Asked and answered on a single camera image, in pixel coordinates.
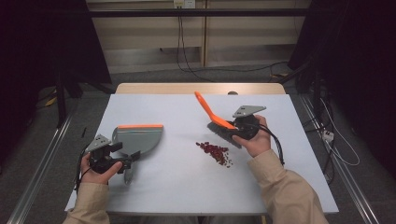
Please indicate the dark round table grommet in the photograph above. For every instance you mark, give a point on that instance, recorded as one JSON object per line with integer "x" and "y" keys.
{"x": 232, "y": 92}

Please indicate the scatter of red beans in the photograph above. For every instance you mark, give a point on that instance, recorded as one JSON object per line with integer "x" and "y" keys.
{"x": 216, "y": 152}

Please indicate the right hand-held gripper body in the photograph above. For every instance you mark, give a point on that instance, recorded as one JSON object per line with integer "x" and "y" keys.
{"x": 247, "y": 127}

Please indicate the white wall socket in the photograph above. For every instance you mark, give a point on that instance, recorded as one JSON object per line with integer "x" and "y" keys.
{"x": 184, "y": 3}

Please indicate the wooden table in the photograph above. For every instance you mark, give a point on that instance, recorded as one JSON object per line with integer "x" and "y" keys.
{"x": 186, "y": 88}

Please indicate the black metal stand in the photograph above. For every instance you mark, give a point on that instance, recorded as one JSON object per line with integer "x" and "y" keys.
{"x": 61, "y": 99}

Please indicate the white power strip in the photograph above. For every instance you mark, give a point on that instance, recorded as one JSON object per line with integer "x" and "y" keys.
{"x": 328, "y": 136}

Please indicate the aluminium floor rail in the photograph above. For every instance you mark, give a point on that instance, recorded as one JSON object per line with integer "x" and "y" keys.
{"x": 40, "y": 174}
{"x": 348, "y": 183}

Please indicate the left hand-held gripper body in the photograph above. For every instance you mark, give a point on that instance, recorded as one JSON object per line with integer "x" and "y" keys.
{"x": 101, "y": 155}

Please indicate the white table mat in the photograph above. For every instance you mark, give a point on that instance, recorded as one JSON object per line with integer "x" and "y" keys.
{"x": 180, "y": 186}

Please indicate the person's right hand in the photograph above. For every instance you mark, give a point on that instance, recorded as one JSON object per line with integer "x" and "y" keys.
{"x": 258, "y": 144}

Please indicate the small black floor object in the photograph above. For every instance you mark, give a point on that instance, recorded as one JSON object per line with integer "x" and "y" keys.
{"x": 83, "y": 132}

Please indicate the grey dustpan with orange edge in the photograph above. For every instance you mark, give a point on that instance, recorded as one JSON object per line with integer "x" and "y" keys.
{"x": 140, "y": 138}

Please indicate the black curtain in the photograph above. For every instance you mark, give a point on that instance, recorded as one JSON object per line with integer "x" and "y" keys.
{"x": 37, "y": 56}
{"x": 358, "y": 62}

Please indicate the black horizontal bar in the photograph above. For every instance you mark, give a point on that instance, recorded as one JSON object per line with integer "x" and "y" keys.
{"x": 199, "y": 12}

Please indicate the orange brush with grey bristles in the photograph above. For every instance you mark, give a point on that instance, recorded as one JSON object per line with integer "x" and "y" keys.
{"x": 208, "y": 110}

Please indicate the person's left hand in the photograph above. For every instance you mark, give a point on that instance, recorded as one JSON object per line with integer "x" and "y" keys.
{"x": 95, "y": 178}

